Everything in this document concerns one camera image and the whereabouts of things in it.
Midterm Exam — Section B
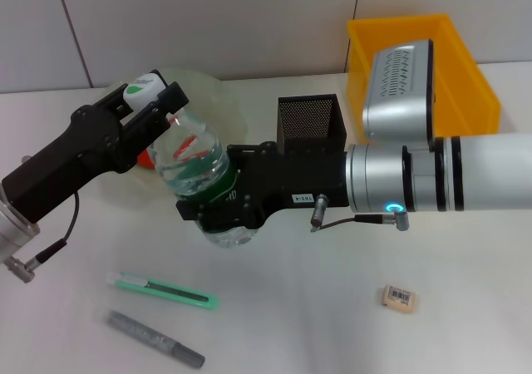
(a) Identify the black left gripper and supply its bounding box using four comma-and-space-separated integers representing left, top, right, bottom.
1, 69, 191, 225

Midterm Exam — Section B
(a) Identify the green utility knife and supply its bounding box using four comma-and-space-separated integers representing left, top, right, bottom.
106, 270, 219, 312

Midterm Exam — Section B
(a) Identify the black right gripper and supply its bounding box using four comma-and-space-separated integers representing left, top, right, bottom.
175, 140, 351, 234

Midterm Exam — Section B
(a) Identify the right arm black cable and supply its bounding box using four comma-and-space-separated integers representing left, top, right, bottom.
309, 194, 411, 234

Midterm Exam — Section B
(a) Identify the yellow plastic bin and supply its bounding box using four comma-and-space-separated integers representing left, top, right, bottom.
347, 13, 502, 142

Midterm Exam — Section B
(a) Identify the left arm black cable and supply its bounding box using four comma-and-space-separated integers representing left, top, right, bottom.
3, 154, 81, 284

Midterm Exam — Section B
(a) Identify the beige eraser with barcode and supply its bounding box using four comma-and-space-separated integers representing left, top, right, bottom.
380, 284, 418, 312

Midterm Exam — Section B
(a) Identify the black mesh pen holder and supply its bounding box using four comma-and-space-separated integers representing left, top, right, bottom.
276, 94, 347, 159

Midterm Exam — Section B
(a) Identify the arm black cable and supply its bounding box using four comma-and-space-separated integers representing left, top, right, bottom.
3, 154, 81, 284
309, 194, 411, 234

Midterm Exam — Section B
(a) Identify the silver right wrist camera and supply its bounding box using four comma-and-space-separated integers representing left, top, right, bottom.
361, 37, 436, 145

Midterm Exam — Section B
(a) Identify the pale green glass fruit plate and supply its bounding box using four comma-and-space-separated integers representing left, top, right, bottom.
106, 68, 249, 209

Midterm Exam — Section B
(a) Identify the grey marker pen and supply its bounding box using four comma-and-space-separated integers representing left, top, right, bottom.
103, 309, 205, 369

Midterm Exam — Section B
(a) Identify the clear green-label water bottle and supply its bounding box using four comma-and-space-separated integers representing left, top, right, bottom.
122, 72, 261, 250

